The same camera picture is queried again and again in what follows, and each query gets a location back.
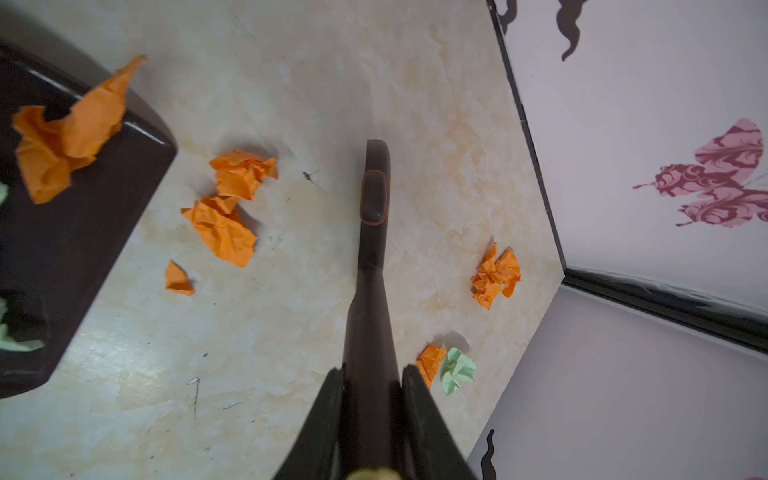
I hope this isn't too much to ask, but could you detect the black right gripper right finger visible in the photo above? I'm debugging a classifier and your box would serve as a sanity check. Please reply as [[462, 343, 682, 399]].
[[402, 365, 476, 479]]

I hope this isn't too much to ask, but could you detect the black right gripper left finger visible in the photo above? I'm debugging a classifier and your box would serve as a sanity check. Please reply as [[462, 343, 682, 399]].
[[273, 368, 344, 480]]

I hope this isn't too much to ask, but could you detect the dark brown hand brush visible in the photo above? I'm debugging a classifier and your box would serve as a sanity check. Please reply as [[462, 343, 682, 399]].
[[339, 139, 403, 477]]

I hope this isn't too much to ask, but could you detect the dark brown plastic dustpan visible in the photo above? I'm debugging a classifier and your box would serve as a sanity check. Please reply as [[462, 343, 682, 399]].
[[1, 41, 177, 398]]

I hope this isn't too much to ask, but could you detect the orange green scrap right edge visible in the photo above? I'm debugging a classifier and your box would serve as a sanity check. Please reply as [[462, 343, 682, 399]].
[[416, 344, 476, 396]]

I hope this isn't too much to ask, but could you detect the orange paper scrap far right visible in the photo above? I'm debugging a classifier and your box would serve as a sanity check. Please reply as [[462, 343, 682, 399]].
[[471, 242, 522, 310]]

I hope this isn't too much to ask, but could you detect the orange paper scrap pile centre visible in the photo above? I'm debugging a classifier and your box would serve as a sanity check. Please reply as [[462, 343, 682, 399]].
[[181, 150, 279, 268]]

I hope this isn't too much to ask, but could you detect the orange green scrap front right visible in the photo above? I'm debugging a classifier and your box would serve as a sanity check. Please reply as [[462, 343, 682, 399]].
[[1, 181, 49, 353]]

